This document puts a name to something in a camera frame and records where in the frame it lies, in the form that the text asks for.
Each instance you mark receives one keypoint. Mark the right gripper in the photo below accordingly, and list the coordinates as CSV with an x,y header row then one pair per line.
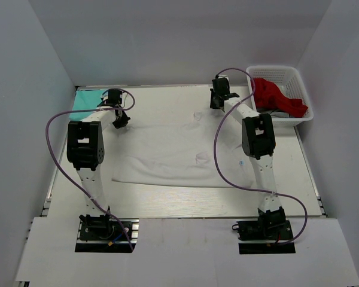
x,y
213,105

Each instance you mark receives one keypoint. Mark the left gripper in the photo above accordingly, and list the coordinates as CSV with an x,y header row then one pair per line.
x,y
123,123

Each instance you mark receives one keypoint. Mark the white t-shirt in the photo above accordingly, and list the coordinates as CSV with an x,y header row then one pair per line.
x,y
193,154

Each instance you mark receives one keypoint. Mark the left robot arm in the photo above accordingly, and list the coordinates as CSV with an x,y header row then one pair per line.
x,y
86,149

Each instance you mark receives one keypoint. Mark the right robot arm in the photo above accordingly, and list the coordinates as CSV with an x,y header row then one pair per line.
x,y
258,144

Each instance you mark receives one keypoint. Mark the folded teal t-shirt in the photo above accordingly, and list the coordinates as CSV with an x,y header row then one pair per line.
x,y
85,100

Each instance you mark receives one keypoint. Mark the red t-shirt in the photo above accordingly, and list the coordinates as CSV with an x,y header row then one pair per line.
x,y
267,95

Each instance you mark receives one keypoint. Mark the grey t-shirt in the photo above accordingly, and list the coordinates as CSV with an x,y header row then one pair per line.
x,y
276,113

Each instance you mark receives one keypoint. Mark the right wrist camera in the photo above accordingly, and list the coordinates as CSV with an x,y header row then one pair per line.
x,y
231,95

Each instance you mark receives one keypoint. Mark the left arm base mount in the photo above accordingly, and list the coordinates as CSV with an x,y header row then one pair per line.
x,y
104,235

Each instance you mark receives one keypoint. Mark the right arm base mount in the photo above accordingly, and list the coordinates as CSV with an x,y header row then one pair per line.
x,y
255,238

